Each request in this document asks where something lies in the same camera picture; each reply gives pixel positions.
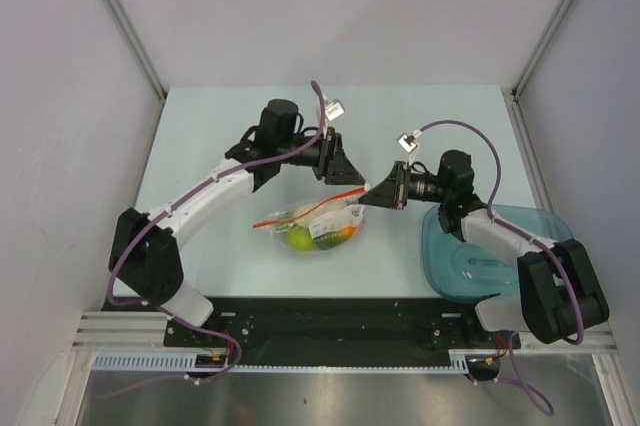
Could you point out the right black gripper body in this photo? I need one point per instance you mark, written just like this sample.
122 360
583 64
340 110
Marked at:
416 186

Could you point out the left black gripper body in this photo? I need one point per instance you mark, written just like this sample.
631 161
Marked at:
319 155

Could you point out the clear orange zip top bag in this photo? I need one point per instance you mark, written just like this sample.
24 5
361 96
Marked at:
329 214

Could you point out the orange green fake mango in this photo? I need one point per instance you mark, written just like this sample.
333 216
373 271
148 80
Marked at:
332 239

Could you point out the green fake pear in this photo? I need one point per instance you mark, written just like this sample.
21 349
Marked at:
299 239

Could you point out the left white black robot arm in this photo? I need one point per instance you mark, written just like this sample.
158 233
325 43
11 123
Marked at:
145 253

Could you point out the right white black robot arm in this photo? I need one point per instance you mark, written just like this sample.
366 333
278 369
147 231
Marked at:
559 295

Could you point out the teal plastic container lid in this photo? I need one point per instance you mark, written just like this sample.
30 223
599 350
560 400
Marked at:
463 272

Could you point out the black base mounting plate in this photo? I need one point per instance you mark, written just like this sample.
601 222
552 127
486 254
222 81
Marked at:
350 332

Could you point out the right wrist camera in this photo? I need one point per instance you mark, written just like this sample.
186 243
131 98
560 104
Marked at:
408 142

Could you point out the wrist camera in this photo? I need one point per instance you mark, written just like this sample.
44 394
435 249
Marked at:
333 109
408 142

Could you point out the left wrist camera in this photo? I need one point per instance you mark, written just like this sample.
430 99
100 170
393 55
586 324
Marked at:
333 109

